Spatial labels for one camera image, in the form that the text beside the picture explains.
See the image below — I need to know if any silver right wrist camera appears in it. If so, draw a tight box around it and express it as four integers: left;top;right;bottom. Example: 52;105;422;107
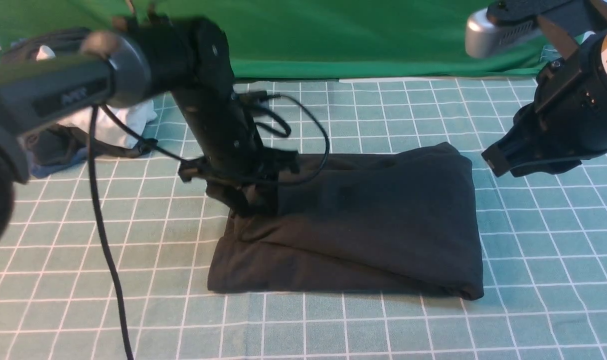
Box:
465;0;592;59

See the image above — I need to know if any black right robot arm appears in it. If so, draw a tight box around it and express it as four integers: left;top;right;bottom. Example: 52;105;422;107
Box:
482;30;607;178

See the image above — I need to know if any green backdrop cloth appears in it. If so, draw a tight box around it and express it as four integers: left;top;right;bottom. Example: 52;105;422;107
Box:
0;0;546;97

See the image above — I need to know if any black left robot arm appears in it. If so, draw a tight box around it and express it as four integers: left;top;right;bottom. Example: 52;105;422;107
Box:
0;14;300;239

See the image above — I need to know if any teal grid table mat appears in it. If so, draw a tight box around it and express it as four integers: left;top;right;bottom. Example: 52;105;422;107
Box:
0;78;607;360

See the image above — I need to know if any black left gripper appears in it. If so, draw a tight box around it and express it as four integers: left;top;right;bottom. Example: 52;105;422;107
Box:
171;89;301;218

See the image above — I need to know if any dark gray long-sleeved shirt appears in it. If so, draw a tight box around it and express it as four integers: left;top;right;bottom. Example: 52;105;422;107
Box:
206;142;484;301

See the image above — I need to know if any white crumpled garment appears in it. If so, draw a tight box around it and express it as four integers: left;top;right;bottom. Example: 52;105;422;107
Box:
33;45;158;149

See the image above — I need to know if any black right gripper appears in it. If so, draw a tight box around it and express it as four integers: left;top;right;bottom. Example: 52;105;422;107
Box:
481;104;607;178

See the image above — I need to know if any blue crumpled garment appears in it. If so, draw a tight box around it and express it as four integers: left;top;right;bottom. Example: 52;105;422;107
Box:
28;155;86;179

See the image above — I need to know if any dark gray crumpled garment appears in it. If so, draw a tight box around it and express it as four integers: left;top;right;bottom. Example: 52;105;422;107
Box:
0;27;159;168

